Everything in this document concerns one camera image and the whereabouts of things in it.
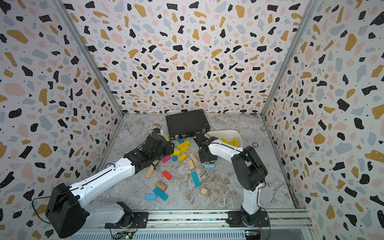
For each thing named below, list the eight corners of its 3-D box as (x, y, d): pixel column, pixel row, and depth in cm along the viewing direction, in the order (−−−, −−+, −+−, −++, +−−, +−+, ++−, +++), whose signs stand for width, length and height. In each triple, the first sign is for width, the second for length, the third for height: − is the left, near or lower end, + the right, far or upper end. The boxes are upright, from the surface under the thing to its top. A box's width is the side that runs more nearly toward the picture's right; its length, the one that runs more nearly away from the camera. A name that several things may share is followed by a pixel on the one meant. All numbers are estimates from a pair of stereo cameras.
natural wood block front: (155, 186, 87) (154, 185, 85) (158, 182, 88) (157, 180, 86) (164, 192, 85) (164, 190, 83) (168, 187, 87) (167, 185, 85)
